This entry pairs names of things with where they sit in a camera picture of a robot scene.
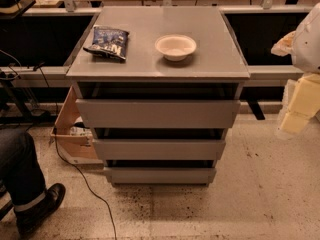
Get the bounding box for grey middle drawer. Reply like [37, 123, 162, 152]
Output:
[93, 139, 226, 160]

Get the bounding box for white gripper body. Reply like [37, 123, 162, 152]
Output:
[282, 73, 320, 118]

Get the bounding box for grey drawer cabinet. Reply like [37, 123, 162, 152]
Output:
[65, 5, 251, 187]

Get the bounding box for blue chip bag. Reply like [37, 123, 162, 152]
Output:
[83, 25, 129, 61]

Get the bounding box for grey bottom drawer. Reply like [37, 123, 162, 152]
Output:
[104, 167, 216, 184]

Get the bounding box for grey drawer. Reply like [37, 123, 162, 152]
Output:
[104, 167, 216, 184]
[76, 99, 240, 129]
[93, 139, 226, 160]

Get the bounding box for person leg dark trousers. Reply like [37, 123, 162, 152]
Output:
[0, 129, 46, 212]

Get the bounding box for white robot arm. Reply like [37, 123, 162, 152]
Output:
[271, 3, 320, 139]

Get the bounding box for white paper bowl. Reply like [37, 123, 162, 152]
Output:
[155, 34, 197, 61]

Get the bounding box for grey top drawer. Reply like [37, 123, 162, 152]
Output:
[76, 99, 240, 129]

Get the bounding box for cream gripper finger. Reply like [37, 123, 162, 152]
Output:
[271, 31, 295, 56]
[275, 113, 309, 140]

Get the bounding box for black leather shoe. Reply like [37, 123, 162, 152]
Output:
[15, 183, 66, 238]

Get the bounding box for open cardboard box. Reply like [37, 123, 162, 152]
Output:
[51, 88, 102, 164]

